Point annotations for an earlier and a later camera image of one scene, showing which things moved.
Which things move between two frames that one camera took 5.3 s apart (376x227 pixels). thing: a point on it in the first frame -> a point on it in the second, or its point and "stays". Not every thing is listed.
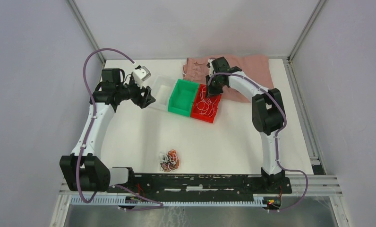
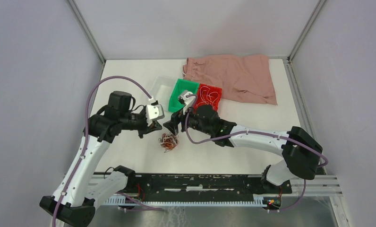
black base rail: [202, 184] stays
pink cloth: [256, 67] stays
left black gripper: [145, 100] -> [155, 126]
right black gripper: [210, 91] -> [172, 125]
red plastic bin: [204, 109] stays
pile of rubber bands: [169, 161] -> [169, 142]
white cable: [206, 105] stays
